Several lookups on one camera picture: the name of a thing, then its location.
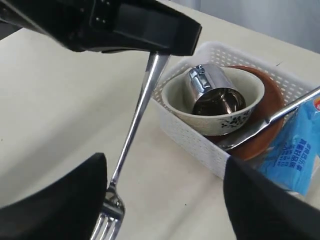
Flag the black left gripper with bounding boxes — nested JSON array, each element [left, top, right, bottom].
[[0, 0, 202, 57]]

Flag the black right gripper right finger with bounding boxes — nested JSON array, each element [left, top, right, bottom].
[[224, 156, 320, 240]]

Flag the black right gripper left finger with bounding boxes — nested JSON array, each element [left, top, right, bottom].
[[0, 152, 107, 240]]

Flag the steel fork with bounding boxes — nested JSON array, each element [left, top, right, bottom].
[[90, 52, 170, 240]]

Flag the shiny steel cup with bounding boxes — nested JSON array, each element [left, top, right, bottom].
[[183, 63, 246, 116]]

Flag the blue chips bag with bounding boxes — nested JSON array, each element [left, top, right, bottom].
[[257, 95, 320, 196]]

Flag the steel knife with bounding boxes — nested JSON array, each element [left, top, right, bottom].
[[216, 86, 320, 152]]

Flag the white perforated plastic basket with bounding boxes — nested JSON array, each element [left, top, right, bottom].
[[152, 41, 316, 179]]

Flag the brown wooden plate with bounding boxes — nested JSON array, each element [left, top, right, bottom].
[[207, 65, 286, 161]]

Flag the cream ceramic bowl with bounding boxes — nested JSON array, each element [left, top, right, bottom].
[[161, 63, 265, 136]]

